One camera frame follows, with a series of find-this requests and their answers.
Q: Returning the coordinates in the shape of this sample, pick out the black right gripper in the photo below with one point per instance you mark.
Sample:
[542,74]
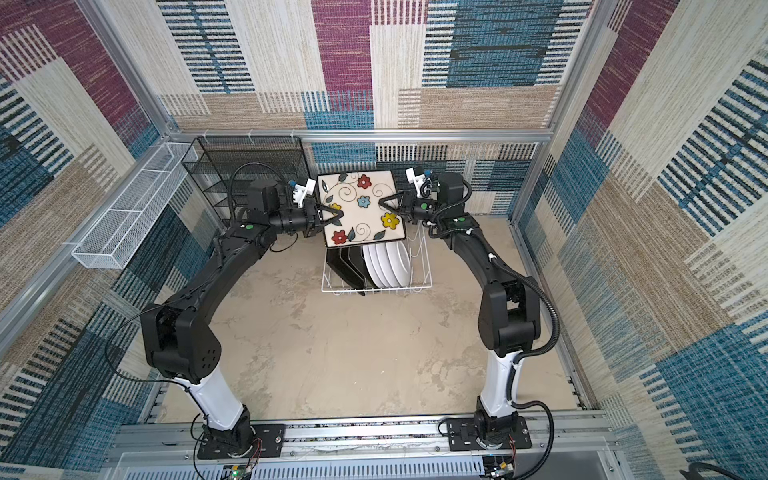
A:
[402,202]

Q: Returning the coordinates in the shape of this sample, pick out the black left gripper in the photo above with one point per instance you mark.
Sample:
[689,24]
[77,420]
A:
[333,220]

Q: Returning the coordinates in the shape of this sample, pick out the floral square plate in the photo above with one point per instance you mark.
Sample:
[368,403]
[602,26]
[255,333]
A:
[338,260]
[358,194]

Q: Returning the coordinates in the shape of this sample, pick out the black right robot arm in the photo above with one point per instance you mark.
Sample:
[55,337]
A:
[509,315]

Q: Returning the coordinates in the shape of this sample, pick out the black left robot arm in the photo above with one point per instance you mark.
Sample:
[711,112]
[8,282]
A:
[177,337]

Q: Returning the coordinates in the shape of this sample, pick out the black mesh shelf rack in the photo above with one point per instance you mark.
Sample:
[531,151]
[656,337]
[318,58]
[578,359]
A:
[223,167]

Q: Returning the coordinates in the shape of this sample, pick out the white round plate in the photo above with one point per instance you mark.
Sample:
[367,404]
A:
[385,265]
[400,262]
[372,266]

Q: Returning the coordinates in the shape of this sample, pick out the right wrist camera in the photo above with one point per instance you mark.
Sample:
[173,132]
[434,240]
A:
[421,181]

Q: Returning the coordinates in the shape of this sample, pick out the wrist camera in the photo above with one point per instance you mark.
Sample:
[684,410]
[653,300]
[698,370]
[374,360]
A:
[421,181]
[299,193]

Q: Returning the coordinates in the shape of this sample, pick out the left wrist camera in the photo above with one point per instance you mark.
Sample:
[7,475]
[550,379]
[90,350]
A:
[299,193]

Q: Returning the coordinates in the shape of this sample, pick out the white wire dish rack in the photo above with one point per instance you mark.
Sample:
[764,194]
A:
[421,277]

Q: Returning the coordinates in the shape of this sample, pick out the white wire wall basket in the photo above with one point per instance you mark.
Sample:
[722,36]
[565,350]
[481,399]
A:
[119,232]

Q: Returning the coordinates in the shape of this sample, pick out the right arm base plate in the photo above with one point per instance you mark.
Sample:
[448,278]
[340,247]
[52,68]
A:
[474,434]

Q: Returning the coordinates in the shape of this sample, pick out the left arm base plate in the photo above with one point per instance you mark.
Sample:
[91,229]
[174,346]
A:
[242,443]

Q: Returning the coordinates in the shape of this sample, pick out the aluminium front rail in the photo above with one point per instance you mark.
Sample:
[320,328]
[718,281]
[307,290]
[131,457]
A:
[580,445]

